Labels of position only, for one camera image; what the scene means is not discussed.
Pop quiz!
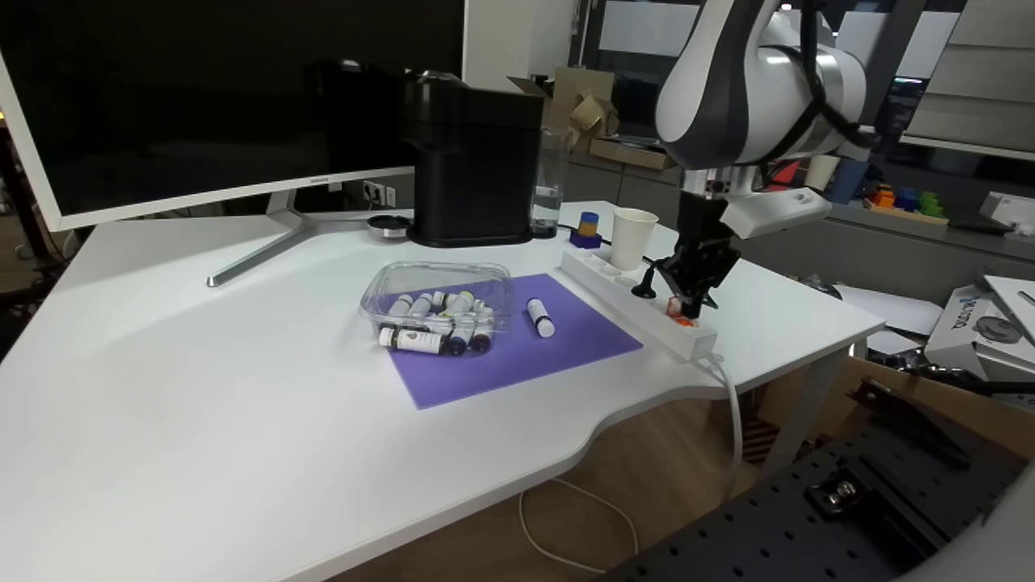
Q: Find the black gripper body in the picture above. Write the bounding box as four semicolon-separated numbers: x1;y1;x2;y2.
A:
662;194;739;294

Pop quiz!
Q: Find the white power strip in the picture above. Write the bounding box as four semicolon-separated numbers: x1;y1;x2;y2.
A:
559;253;719;363

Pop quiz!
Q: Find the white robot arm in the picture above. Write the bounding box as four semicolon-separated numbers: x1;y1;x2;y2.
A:
652;0;868;320

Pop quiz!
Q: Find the white paper cup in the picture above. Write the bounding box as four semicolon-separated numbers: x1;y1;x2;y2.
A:
611;208;658;272

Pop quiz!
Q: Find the blue yellow small toy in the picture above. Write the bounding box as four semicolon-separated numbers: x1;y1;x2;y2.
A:
571;210;602;248

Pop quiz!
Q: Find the white plastic cup background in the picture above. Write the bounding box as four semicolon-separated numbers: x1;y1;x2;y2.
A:
804;156;837;194

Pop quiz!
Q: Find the purple paper mat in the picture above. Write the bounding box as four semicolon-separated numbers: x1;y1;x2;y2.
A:
392;275;641;408

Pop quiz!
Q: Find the white marker tube on mat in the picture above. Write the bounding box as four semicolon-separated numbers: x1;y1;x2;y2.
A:
525;296;558;338

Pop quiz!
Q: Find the blue plastic cup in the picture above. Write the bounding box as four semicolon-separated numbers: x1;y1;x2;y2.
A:
824;159;868;203

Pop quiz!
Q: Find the clear water bottle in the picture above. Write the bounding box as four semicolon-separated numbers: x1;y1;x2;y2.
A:
530;131;565;237

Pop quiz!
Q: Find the cardboard box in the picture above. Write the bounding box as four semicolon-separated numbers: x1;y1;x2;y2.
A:
513;66;619;153

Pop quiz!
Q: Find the clear plastic container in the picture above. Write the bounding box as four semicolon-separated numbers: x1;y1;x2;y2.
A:
359;260;512;360

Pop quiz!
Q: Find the black box appliance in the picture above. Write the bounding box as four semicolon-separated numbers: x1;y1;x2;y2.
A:
404;76;545;246

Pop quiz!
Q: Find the white tube in container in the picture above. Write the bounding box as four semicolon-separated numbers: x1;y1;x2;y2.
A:
375;327;444;355

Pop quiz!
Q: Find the black perforated metal board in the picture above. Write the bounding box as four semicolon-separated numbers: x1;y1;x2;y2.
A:
602;428;1025;582

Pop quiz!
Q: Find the white framed computer monitor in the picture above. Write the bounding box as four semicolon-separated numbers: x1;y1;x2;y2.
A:
0;0;472;291

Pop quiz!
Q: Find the white power strip cord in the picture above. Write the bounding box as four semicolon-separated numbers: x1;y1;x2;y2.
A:
693;345;747;470

